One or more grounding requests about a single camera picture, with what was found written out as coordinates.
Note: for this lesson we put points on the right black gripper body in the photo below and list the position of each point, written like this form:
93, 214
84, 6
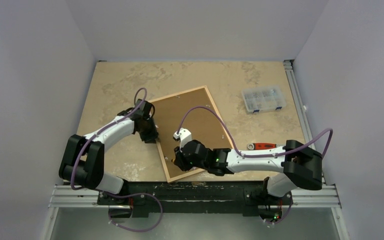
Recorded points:
179, 160

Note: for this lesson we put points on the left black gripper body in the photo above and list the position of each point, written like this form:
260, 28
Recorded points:
149, 123

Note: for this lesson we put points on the wooden picture frame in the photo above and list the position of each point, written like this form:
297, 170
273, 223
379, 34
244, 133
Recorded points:
203, 125

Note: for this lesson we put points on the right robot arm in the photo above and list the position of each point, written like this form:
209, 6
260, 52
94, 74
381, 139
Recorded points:
296, 165

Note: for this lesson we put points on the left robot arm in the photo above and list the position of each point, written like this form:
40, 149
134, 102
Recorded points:
83, 160

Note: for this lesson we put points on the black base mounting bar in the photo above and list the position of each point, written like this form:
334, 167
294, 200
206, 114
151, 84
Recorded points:
248, 198

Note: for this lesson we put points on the clear plastic screw box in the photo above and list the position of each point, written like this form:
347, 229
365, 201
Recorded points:
263, 99

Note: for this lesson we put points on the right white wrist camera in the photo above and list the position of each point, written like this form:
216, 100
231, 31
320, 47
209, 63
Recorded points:
183, 135

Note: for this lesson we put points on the red handled adjustable wrench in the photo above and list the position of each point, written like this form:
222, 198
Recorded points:
262, 146

